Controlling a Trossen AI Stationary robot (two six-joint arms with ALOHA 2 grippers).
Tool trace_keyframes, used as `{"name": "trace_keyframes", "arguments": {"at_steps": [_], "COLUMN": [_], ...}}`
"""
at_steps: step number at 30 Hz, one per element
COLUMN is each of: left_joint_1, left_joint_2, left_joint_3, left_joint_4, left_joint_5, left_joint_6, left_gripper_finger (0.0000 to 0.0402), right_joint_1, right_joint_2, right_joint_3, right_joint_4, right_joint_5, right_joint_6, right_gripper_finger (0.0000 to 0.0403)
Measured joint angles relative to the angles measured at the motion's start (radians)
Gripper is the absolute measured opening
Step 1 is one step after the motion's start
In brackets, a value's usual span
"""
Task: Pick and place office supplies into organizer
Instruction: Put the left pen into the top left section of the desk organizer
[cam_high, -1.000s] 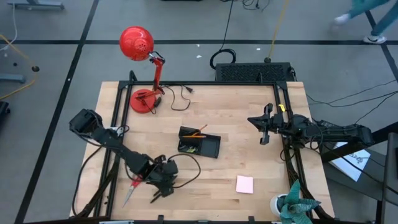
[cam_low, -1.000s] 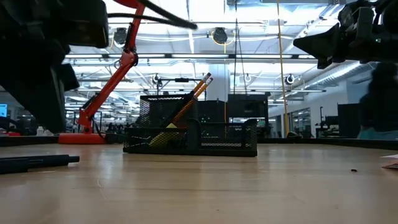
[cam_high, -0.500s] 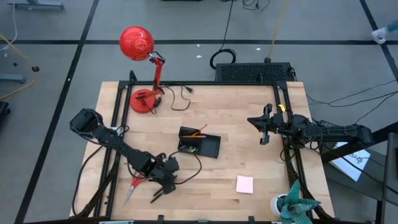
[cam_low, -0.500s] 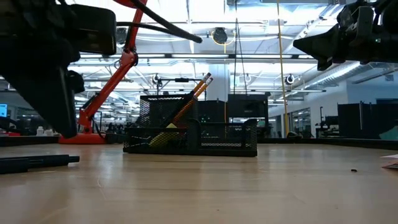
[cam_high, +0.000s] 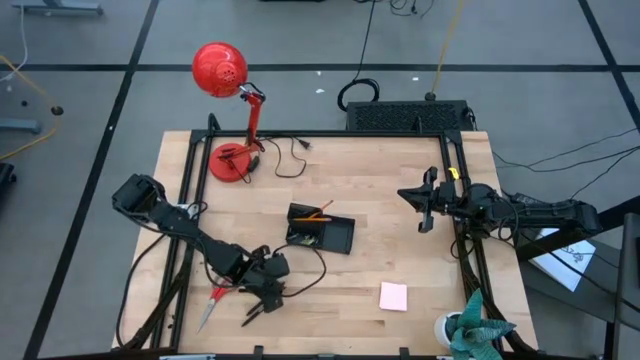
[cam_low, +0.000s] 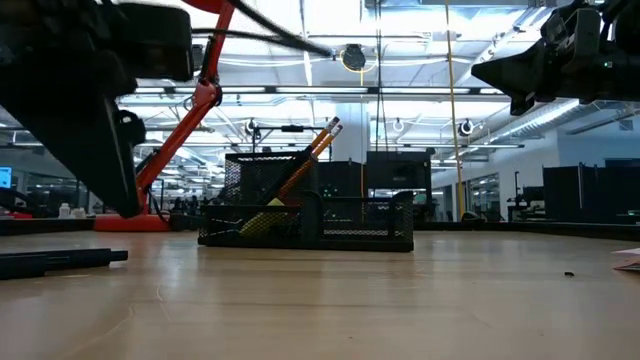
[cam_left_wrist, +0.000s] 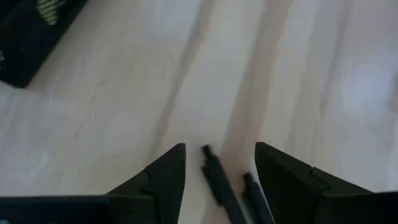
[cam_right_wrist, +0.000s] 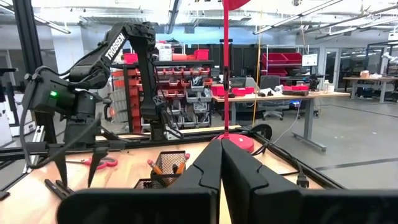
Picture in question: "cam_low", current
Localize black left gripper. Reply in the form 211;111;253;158
0;0;147;220

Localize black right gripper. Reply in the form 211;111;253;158
470;0;640;117

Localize orange pencil with eraser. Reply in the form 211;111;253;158
279;123;345;201
277;116;341;200

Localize black mesh desk organizer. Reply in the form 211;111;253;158
197;151;416;253

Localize black partition panels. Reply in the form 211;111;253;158
542;158;640;225

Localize yellow hanging cable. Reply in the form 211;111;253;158
443;0;467;222

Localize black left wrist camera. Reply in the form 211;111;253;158
115;2;196;83

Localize black hanging cable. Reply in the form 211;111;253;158
373;0;397;154

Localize large black cable reel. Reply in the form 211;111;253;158
192;43;207;74
339;43;370;73

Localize black table frame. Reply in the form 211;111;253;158
0;215;640;243

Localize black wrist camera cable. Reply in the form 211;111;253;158
191;0;334;57

